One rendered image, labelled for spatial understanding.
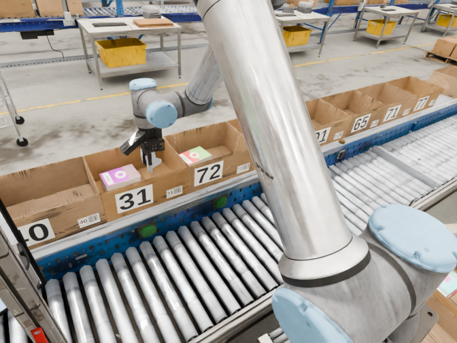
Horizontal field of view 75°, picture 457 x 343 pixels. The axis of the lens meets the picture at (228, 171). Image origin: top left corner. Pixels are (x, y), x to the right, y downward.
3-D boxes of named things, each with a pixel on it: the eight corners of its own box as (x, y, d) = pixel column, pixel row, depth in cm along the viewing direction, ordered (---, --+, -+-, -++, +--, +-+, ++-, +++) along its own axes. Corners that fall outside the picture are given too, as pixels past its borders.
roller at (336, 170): (394, 220, 169) (397, 214, 166) (325, 170, 202) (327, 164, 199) (398, 217, 172) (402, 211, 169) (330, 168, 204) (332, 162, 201)
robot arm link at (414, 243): (440, 291, 62) (485, 235, 51) (391, 339, 54) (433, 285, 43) (375, 241, 72) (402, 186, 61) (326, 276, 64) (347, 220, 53)
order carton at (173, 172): (107, 223, 128) (99, 194, 118) (90, 183, 147) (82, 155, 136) (189, 194, 147) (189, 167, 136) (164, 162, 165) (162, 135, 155)
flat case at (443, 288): (464, 283, 132) (466, 281, 131) (441, 301, 124) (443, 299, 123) (435, 259, 141) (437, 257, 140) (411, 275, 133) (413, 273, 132)
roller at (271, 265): (282, 290, 130) (284, 284, 127) (219, 214, 162) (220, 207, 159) (290, 285, 132) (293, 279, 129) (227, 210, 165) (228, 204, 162)
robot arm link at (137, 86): (134, 88, 96) (124, 77, 103) (138, 122, 104) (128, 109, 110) (161, 84, 101) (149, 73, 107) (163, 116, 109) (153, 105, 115)
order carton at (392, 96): (378, 126, 220) (387, 105, 209) (347, 109, 239) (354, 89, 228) (408, 116, 238) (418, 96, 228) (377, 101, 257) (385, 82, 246)
